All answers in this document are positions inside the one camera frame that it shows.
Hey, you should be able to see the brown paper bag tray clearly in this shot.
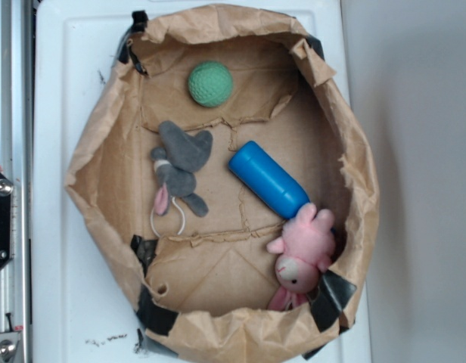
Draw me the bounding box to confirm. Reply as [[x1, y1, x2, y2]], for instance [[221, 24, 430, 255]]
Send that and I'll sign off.
[[65, 4, 380, 362]]

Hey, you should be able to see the blue plastic bottle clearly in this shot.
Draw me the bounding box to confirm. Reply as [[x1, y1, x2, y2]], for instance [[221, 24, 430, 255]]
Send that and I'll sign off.
[[228, 141, 310, 219]]

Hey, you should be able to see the gray plush bunny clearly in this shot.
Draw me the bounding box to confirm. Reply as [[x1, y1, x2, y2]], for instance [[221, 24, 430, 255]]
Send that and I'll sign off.
[[150, 120, 213, 236]]

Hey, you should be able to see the pink plush bunny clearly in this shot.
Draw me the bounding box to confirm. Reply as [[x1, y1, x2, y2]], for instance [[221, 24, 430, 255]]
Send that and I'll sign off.
[[266, 203, 336, 311]]

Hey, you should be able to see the green textured ball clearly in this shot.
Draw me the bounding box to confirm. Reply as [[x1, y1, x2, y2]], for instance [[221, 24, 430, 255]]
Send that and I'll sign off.
[[188, 60, 233, 108]]

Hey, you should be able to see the white plastic board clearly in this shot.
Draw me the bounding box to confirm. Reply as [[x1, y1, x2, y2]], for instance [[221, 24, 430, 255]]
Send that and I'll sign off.
[[31, 0, 373, 363]]

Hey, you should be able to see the aluminium frame rail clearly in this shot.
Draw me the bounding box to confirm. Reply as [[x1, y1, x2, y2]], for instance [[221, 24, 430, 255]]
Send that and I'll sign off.
[[0, 1, 34, 362]]

